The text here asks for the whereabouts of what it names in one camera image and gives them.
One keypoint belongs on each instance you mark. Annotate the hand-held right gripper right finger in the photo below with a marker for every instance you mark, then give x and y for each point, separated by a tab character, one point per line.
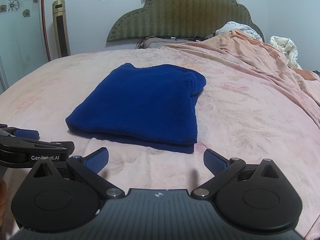
215	161

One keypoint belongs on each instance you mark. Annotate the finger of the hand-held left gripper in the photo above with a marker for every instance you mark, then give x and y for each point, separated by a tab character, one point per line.
37	146
27	134

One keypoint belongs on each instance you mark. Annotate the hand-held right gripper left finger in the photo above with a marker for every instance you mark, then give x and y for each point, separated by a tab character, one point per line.
98	160

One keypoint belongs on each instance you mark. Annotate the blue beaded sweater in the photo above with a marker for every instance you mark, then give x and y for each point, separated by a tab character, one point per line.
137	105

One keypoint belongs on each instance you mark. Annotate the dark clothes pile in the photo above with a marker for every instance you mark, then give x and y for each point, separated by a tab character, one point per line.
200	39

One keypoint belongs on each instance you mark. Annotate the pink bedspread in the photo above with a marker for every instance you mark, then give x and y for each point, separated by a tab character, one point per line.
250	142

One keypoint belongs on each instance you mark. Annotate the wardrobe door with flower stickers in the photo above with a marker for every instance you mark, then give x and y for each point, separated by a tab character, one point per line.
20	42

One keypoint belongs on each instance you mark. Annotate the gold tower air conditioner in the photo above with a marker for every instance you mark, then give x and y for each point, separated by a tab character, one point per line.
61	30

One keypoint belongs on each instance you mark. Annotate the orange blanket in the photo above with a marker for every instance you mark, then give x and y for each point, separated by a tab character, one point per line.
250	52

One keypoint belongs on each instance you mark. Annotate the brown patterned pillow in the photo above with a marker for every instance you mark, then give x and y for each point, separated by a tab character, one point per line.
160	42

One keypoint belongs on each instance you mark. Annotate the white crumpled duvet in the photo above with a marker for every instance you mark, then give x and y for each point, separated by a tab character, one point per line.
285	47

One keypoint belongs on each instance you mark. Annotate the white printed quilt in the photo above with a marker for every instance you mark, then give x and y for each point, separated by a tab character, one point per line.
235	27

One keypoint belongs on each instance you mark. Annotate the olive padded headboard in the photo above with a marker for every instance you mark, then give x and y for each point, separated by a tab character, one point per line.
185	12

